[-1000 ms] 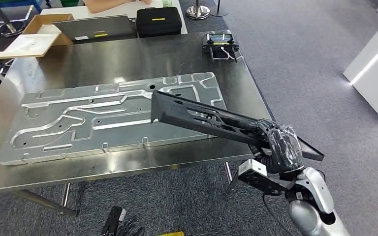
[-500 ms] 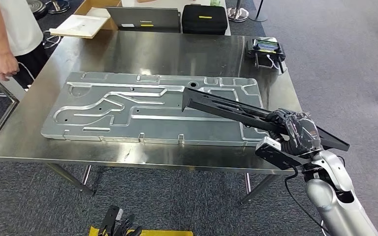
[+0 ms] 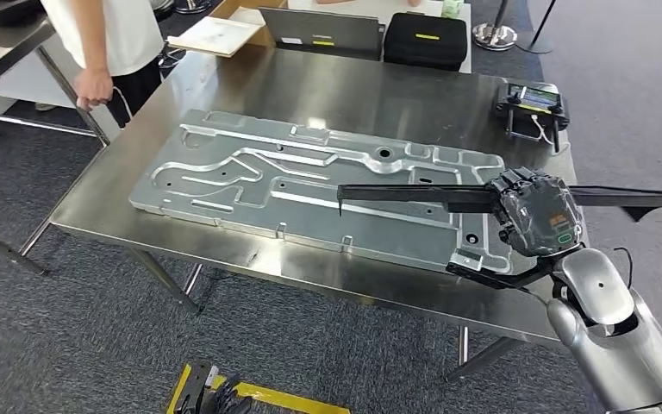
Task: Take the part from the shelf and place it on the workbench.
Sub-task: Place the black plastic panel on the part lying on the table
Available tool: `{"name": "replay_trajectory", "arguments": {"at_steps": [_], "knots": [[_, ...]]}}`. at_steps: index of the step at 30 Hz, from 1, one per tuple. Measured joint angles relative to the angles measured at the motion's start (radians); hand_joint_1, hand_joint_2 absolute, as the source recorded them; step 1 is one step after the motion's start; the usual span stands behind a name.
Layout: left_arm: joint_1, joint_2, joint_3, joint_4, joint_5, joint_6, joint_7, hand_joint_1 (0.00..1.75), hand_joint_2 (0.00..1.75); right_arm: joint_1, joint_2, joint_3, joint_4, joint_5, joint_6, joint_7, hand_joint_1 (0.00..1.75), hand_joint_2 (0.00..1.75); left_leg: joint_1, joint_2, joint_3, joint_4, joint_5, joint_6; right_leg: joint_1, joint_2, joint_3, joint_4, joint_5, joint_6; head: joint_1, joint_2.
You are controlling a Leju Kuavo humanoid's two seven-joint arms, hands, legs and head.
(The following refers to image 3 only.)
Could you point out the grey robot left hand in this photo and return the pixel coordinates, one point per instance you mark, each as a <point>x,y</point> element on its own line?
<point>194,394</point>

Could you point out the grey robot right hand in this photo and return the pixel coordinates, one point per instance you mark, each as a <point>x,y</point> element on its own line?
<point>536,211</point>

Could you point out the person's hand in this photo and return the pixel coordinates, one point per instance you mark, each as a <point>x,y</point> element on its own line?
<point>94,88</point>

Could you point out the black plastic plate part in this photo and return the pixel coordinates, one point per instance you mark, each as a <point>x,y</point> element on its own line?
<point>399,193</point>

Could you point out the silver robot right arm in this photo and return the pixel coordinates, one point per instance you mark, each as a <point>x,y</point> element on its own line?
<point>622,354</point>

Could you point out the person's forearm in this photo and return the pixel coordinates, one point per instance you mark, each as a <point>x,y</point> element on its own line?
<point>88,40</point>

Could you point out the stainless steel workbench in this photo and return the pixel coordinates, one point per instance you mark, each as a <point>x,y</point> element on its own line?
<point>337,91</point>

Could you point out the person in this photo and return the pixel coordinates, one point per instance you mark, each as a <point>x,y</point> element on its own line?
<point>125,28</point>

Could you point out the yellow floor tape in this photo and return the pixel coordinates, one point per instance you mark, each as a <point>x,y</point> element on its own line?
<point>285,399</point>

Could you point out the stainless steel side table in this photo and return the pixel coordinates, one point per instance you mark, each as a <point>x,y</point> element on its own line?
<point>0,51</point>

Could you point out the black remote controller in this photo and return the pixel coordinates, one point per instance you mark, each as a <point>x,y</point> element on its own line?
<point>531,100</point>

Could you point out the black flat object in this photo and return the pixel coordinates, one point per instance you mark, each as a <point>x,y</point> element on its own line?
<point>0,11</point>

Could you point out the white flat board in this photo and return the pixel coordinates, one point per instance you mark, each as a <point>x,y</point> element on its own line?
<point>211,35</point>

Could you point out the black thin floor stand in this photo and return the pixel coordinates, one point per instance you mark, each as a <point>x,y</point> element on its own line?
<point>542,23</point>

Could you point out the black carrying case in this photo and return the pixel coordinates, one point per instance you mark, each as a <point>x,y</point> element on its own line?
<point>422,51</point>

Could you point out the large aluminium stamped panel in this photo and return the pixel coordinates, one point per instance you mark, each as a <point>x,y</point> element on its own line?
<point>308,223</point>

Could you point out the pale green small box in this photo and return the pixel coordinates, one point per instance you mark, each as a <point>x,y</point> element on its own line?
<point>454,8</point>

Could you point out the grey laptop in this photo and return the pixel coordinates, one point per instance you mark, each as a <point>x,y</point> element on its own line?
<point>319,28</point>

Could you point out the white table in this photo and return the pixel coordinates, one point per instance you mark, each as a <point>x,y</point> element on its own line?
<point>376,7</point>

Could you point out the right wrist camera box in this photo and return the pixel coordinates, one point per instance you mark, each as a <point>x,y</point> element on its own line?
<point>468,262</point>

